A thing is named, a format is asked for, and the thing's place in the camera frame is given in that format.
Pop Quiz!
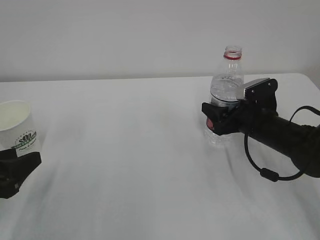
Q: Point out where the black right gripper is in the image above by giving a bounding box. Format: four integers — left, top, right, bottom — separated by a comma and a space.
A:
201, 99, 277, 136

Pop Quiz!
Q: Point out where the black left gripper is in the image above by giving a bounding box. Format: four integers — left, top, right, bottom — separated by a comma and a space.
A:
0, 148, 42, 199

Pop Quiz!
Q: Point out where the clear water bottle red label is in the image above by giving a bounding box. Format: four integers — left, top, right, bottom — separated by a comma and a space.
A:
204, 45, 245, 149

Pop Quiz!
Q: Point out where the white paper cup green logo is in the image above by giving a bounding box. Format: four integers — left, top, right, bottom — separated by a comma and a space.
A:
0, 100, 41, 157

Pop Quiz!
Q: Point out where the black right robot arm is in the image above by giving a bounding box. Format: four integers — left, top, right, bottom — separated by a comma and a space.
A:
201, 101, 320, 182

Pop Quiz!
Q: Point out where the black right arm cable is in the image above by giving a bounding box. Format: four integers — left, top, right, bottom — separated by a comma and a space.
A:
243, 105, 320, 183

